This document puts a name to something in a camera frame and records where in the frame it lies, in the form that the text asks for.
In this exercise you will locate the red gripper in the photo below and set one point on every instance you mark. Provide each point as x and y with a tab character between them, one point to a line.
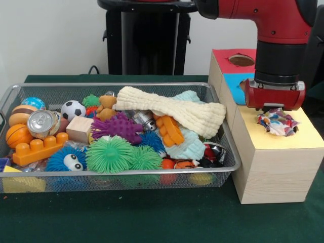
273	98

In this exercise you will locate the white cloth with coloured dots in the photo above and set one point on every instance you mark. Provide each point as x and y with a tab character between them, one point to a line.
278	124

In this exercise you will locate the cream knitted cloth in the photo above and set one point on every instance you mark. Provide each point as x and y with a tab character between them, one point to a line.
182	111

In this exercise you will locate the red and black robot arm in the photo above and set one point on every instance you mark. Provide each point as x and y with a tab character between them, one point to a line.
278	20

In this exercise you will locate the wooden box with three holes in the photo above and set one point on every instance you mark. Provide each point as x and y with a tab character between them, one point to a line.
278	172

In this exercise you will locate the silver mesh bin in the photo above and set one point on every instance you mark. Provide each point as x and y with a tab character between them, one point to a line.
126	186

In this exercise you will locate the dark green table cloth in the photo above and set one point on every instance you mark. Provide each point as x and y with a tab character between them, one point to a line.
317	92
152	220

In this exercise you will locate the black stand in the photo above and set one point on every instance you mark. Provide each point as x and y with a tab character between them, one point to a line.
319	55

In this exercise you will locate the light blue knitted cloth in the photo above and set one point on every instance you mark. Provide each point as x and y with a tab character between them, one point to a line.
187	146

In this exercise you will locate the orange plastic building block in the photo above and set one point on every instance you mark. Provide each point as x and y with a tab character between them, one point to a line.
169	131

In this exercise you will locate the purple spiky toy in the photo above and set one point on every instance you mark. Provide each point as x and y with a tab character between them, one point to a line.
119	127

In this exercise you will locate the large green spiky ball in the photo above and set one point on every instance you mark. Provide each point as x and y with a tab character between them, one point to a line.
108	154

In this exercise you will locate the small soccer ball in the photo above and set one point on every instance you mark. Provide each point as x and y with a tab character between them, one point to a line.
73	110

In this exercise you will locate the blue spiky ball with eyes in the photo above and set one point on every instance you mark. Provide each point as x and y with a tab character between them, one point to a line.
58	159

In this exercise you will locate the silver drink can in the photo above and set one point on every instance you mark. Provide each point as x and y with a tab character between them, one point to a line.
43	124

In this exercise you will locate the long orange building block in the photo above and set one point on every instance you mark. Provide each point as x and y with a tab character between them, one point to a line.
38	149

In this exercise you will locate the orange toy basketball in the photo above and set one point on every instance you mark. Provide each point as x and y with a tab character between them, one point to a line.
17	136

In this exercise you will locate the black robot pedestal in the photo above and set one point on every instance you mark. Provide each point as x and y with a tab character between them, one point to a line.
152	38

